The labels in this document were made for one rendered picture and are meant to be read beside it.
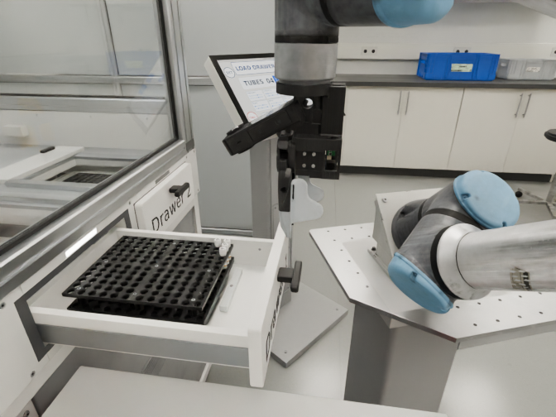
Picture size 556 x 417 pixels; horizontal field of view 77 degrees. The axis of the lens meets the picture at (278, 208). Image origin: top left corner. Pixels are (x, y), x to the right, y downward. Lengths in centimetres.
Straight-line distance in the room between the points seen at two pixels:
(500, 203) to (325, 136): 36
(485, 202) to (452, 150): 307
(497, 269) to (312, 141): 28
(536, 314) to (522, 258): 39
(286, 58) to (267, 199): 106
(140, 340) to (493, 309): 66
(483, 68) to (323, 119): 338
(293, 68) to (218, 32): 178
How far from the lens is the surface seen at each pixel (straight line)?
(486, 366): 185
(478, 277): 56
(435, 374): 105
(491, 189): 70
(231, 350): 52
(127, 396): 65
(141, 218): 82
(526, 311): 88
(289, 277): 56
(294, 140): 44
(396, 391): 103
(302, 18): 43
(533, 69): 410
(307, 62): 43
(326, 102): 45
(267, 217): 149
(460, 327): 78
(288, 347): 166
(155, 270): 63
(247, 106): 121
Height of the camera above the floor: 125
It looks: 26 degrees down
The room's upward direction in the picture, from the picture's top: straight up
